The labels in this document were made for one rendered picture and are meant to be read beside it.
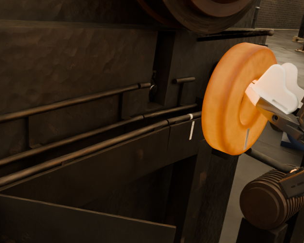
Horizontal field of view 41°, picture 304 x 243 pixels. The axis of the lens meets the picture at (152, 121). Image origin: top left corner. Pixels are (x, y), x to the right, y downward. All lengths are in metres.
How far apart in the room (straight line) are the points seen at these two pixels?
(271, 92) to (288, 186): 0.12
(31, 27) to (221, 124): 0.32
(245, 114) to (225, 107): 0.10
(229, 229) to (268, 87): 1.37
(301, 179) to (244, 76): 0.15
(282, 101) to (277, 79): 0.03
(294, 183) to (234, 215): 1.45
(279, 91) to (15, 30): 0.37
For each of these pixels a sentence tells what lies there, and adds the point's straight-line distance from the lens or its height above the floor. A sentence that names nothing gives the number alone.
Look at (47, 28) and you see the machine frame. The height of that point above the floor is 0.87.
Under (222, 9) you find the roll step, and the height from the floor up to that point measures 0.93.
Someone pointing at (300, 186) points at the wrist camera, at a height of 0.75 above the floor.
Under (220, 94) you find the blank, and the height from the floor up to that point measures 0.84.
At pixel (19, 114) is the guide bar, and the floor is 0.74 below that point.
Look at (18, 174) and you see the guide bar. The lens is 0.59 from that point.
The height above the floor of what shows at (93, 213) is 0.72.
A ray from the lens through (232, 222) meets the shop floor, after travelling 1.92.
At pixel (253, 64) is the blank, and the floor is 0.88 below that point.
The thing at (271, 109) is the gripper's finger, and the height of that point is 0.83.
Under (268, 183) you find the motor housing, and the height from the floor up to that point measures 0.53.
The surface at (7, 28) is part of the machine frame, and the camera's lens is 0.63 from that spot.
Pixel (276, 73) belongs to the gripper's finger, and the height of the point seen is 0.87.
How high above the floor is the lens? 0.96
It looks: 19 degrees down
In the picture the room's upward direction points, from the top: 9 degrees clockwise
